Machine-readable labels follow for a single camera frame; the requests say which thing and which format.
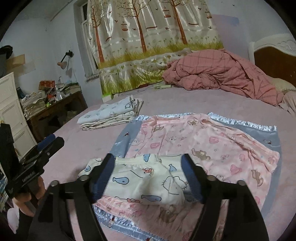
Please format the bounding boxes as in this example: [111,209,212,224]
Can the white hello kitty pants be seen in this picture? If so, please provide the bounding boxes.
[78,153,193,206]

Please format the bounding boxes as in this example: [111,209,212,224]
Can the person left hand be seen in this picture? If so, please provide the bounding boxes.
[13,176,46,217]

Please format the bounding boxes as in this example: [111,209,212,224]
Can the dark wooden desk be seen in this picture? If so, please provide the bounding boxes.
[27,91,87,143]

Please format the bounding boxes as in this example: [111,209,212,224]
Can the white cabinet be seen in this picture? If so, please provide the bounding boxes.
[0,73,37,159]

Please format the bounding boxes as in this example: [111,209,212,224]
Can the pink cartoon print pants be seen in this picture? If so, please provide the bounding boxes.
[93,114,280,241]

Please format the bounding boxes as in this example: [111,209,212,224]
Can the stack of papers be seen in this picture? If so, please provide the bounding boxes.
[20,91,46,120]

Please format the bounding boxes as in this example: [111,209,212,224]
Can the clear plastic bottle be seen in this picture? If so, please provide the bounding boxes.
[55,86,63,101]

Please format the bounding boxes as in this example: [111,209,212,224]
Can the red box on desk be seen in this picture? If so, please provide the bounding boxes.
[38,80,55,90]

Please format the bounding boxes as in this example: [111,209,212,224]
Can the green white small box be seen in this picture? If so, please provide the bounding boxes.
[102,93,113,103]

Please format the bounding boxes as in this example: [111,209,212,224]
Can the folded cream cloth stack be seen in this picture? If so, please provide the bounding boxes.
[79,98,144,131]

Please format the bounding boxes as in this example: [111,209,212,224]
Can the folded blue white cloth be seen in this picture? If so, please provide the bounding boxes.
[77,95,138,124]

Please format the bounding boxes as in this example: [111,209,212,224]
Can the beige pillow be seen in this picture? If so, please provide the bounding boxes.
[269,77,296,93]

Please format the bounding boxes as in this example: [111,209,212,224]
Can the pink plaid quilt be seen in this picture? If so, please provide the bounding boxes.
[162,49,283,106]

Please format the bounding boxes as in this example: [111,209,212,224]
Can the pale green comb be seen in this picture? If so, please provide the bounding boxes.
[154,84,171,90]

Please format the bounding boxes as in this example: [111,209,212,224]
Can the white wooden headboard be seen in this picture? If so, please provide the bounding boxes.
[248,34,296,85]

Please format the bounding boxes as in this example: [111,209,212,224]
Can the tree print curtain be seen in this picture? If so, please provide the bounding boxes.
[85,0,223,94]

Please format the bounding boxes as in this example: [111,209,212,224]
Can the pink wall lamp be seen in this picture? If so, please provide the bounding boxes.
[57,50,74,69]

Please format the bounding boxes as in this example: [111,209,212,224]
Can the window frame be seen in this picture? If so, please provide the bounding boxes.
[73,1,98,82]

